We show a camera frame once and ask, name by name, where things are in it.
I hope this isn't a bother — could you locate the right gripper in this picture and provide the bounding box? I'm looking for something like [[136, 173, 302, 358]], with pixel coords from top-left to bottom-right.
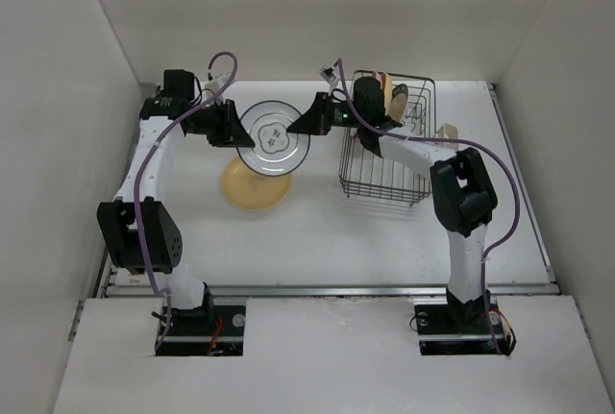
[[286, 92, 364, 136]]

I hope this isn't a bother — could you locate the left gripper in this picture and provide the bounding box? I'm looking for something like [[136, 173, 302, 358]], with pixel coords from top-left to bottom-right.
[[188, 99, 255, 148]]

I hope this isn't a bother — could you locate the grey rimmed plate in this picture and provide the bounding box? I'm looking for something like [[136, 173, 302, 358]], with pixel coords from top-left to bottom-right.
[[237, 100, 310, 177]]

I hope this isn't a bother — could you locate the orange plate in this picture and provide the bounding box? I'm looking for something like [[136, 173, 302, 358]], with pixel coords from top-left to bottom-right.
[[220, 158, 293, 211]]

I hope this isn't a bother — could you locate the green rimmed lettered plate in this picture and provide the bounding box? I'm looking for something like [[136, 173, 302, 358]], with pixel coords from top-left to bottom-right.
[[385, 84, 409, 122]]

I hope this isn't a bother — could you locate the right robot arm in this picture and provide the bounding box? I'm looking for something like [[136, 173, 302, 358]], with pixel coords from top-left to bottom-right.
[[288, 76, 498, 331]]

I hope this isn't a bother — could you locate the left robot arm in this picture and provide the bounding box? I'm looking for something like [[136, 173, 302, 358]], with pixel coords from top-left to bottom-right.
[[96, 69, 255, 327]]

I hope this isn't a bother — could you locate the tan plate beside pink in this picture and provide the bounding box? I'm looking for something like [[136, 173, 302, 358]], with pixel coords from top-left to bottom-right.
[[381, 73, 393, 117]]

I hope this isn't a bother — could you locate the white cutlery holder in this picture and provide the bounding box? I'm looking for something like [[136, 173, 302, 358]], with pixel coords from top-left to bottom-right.
[[435, 123, 459, 150]]

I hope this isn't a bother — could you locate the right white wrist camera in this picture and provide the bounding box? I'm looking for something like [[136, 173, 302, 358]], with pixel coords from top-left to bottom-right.
[[319, 65, 338, 85]]

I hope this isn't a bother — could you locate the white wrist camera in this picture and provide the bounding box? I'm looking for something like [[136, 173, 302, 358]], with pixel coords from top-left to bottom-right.
[[203, 72, 232, 95], [319, 65, 338, 85]]

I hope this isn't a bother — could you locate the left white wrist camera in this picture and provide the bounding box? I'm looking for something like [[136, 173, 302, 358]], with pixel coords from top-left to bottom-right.
[[203, 72, 232, 95]]

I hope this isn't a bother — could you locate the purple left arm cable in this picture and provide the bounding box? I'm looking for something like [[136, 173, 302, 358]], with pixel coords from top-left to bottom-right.
[[133, 52, 240, 353]]

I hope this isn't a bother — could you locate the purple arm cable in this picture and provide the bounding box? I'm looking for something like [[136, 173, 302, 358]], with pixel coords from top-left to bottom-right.
[[133, 52, 240, 353], [331, 59, 522, 355]]

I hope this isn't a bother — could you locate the wire dish rack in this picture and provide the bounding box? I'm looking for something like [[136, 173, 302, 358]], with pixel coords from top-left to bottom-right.
[[338, 73, 436, 206]]

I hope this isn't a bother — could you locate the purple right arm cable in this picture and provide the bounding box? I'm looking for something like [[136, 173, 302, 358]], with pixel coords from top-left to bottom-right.
[[331, 59, 522, 355]]

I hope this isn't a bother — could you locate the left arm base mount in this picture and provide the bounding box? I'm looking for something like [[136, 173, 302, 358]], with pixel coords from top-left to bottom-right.
[[153, 304, 246, 357]]

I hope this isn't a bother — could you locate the aluminium frame rail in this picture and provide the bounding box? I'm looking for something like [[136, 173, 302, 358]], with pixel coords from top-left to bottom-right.
[[90, 82, 563, 300]]

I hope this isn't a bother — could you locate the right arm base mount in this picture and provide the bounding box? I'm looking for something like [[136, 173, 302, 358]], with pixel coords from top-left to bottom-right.
[[408, 304, 517, 356]]

